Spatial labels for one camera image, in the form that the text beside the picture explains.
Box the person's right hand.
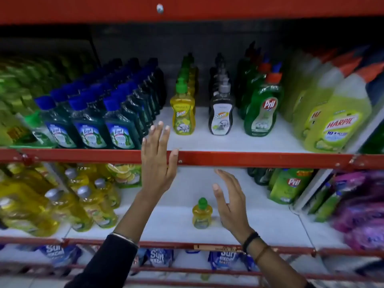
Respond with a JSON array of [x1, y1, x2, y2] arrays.
[[212, 169, 256, 239]]

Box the white bottle with green cap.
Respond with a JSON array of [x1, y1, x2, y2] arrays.
[[24, 110, 58, 147]]

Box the red metal shelf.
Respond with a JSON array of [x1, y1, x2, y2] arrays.
[[0, 0, 384, 288]]

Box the black pump dish soap bottle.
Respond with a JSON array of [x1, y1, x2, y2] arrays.
[[208, 78, 236, 136]]

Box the orange price label strip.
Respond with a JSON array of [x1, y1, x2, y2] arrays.
[[193, 244, 243, 252]]

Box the row of blue-capped dark bottles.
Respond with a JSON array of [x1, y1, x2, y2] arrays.
[[34, 58, 167, 150]]

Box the small green sachets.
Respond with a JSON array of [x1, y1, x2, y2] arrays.
[[307, 182, 342, 222]]

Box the person's right forearm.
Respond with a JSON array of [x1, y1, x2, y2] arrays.
[[240, 228, 316, 288]]

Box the silver bangle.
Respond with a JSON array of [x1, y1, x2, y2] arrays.
[[109, 232, 139, 248]]

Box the cluster of yellow grey-capped bottles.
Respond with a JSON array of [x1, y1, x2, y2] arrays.
[[0, 162, 122, 237]]

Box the black thread bracelet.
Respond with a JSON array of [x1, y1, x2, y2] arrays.
[[242, 232, 260, 254]]

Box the green cardboard tray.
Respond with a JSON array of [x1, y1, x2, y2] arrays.
[[10, 138, 58, 149]]

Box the person's left forearm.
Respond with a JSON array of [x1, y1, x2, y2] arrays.
[[64, 192, 164, 288]]

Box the yellow pump dish soap bottle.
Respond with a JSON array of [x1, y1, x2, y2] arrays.
[[170, 77, 196, 136]]

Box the row of green orange-capped bottles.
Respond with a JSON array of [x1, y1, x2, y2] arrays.
[[235, 42, 284, 137]]

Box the brown thread bracelet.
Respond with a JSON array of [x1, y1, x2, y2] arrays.
[[254, 245, 270, 264]]

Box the light green refill pouch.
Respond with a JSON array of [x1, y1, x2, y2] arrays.
[[268, 168, 314, 205]]

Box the green lemon print pouch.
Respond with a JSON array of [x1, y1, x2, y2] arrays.
[[106, 164, 142, 189]]

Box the row of pale green bottles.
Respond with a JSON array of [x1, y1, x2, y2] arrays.
[[0, 54, 100, 147]]

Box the pile of pink pouches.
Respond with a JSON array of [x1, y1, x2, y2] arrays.
[[330, 170, 384, 252]]

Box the small yellow bottle green cap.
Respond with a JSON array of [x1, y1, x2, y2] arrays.
[[192, 197, 213, 230]]

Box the person's left hand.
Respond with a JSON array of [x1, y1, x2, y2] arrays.
[[140, 120, 180, 205]]

